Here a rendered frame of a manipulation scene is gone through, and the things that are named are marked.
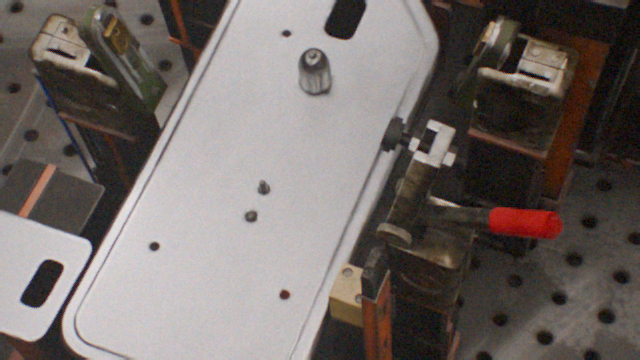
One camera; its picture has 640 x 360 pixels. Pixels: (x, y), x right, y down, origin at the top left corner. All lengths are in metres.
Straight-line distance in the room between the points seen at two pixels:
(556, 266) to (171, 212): 0.50
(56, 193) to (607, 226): 0.63
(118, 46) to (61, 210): 0.17
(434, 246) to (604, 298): 0.41
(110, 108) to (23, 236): 0.15
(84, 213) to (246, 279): 0.17
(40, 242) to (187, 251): 0.13
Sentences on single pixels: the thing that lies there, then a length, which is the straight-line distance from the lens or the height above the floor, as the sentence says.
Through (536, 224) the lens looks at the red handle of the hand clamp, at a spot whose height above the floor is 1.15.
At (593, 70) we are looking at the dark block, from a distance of 1.22.
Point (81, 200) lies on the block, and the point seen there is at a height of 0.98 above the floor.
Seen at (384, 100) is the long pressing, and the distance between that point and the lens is 1.20.
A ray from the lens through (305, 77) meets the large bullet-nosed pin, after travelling 1.18.
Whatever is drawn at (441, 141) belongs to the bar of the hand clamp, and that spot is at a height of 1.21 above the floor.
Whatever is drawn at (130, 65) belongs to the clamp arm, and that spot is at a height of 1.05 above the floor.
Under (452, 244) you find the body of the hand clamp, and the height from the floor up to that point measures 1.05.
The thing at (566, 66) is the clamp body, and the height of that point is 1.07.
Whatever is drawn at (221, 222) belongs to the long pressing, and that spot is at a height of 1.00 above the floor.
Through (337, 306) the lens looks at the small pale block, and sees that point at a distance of 1.07.
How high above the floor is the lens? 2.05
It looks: 65 degrees down
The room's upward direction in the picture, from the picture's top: 7 degrees counter-clockwise
